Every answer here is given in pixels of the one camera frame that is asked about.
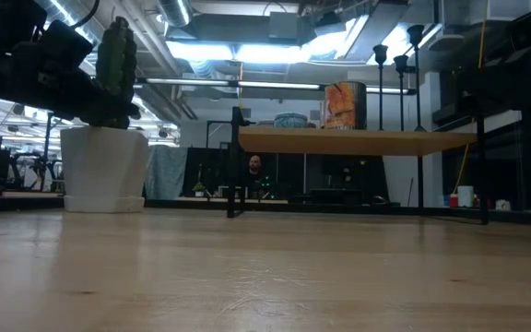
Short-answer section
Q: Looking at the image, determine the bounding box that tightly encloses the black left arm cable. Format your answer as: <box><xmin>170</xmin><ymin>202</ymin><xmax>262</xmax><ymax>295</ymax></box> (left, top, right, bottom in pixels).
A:
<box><xmin>69</xmin><ymin>0</ymin><xmax>101</xmax><ymax>30</ymax></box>

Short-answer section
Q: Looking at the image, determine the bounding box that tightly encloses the tall tin with brown label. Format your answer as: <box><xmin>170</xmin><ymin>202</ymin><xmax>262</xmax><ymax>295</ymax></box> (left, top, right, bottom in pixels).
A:
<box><xmin>324</xmin><ymin>80</ymin><xmax>368</xmax><ymax>131</ymax></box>

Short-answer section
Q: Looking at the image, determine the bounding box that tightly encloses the round silver ventilation duct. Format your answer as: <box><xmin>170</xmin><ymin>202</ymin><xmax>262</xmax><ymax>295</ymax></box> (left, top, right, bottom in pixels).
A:
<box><xmin>157</xmin><ymin>0</ymin><xmax>194</xmax><ymax>28</ymax></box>

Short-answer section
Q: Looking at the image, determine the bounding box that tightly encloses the white hexagonal planter pot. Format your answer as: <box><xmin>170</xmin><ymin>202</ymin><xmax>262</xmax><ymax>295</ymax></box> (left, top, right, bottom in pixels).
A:
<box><xmin>60</xmin><ymin>125</ymin><xmax>149</xmax><ymax>214</ymax></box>

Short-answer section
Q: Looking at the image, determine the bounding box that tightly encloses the grey ceiling box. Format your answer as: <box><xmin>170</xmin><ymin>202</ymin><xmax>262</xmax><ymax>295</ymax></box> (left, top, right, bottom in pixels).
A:
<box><xmin>268</xmin><ymin>11</ymin><xmax>300</xmax><ymax>41</ymax></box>

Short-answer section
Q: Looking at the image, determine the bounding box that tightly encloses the teal patterned round candle tin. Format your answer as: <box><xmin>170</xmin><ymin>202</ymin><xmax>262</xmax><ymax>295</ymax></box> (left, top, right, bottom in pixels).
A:
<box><xmin>273</xmin><ymin>112</ymin><xmax>309</xmax><ymax>129</ymax></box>

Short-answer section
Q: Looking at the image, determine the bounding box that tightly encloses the wooden shelf with black frame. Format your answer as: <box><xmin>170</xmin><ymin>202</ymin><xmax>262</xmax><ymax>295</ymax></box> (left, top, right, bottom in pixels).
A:
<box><xmin>205</xmin><ymin>104</ymin><xmax>492</xmax><ymax>226</ymax></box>

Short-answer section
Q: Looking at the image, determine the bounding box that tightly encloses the black candlestick holder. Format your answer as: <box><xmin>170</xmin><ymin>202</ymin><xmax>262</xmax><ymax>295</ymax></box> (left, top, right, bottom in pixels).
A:
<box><xmin>407</xmin><ymin>24</ymin><xmax>426</xmax><ymax>133</ymax></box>
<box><xmin>393</xmin><ymin>54</ymin><xmax>409</xmax><ymax>131</ymax></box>
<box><xmin>372</xmin><ymin>43</ymin><xmax>389</xmax><ymax>131</ymax></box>

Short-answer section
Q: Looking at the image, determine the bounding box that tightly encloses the green cactus plant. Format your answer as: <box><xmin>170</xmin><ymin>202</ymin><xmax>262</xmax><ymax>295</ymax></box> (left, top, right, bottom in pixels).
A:
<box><xmin>94</xmin><ymin>16</ymin><xmax>138</xmax><ymax>130</ymax></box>

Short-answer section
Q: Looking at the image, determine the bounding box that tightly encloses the yellow extension cord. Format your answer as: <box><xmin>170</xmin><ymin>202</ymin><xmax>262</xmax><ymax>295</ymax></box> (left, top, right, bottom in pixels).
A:
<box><xmin>452</xmin><ymin>0</ymin><xmax>488</xmax><ymax>195</ymax></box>

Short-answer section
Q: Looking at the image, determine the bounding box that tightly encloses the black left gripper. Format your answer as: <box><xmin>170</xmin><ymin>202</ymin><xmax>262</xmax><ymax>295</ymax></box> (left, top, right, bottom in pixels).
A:
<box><xmin>11</xmin><ymin>20</ymin><xmax>141</xmax><ymax>130</ymax></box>

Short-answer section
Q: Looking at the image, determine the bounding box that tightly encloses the white paper roll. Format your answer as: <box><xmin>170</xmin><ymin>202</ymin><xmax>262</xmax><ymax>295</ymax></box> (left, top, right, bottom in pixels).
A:
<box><xmin>457</xmin><ymin>185</ymin><xmax>475</xmax><ymax>208</ymax></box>

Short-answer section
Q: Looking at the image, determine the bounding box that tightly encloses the grey fabric partition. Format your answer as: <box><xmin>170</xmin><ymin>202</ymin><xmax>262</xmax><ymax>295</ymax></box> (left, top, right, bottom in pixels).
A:
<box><xmin>145</xmin><ymin>146</ymin><xmax>188</xmax><ymax>200</ymax></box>

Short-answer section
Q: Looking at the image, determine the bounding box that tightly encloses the long pendant light fixture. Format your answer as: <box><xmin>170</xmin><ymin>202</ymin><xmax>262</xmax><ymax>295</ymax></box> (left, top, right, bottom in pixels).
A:
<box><xmin>136</xmin><ymin>77</ymin><xmax>418</xmax><ymax>97</ymax></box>

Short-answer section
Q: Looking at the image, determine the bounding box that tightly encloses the bright ceiling light panel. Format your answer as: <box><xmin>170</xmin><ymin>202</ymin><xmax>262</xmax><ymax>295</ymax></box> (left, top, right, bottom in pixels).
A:
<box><xmin>166</xmin><ymin>40</ymin><xmax>306</xmax><ymax>65</ymax></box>

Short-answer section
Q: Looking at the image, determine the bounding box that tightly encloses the person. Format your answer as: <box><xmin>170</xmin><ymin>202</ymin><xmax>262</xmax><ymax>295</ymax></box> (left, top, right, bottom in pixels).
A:
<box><xmin>242</xmin><ymin>154</ymin><xmax>278</xmax><ymax>200</ymax></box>

